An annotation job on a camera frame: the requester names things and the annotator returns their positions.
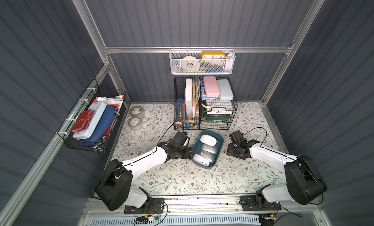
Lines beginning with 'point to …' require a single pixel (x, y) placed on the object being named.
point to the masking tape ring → (208, 103)
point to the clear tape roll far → (137, 112)
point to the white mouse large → (208, 140)
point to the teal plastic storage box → (197, 146)
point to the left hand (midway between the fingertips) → (190, 153)
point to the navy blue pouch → (97, 134)
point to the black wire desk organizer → (189, 114)
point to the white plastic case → (88, 127)
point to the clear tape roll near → (135, 123)
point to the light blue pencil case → (225, 90)
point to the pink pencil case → (211, 86)
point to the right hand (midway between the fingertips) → (236, 155)
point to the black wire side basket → (112, 97)
